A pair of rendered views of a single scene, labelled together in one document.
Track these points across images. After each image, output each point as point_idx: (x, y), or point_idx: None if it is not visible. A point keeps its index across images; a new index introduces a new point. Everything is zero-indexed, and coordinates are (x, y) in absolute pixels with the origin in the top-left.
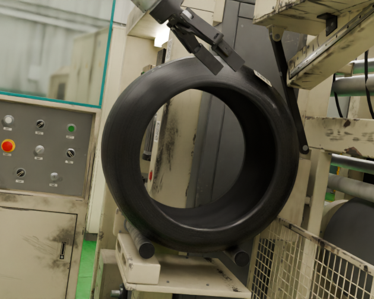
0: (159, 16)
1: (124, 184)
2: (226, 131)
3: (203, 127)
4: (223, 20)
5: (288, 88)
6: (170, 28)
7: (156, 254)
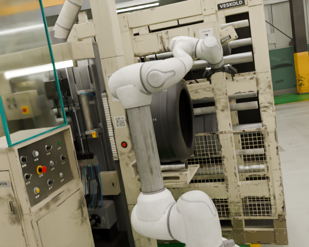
0: (220, 68)
1: (180, 142)
2: (110, 112)
3: (102, 114)
4: (94, 56)
5: None
6: (207, 71)
7: None
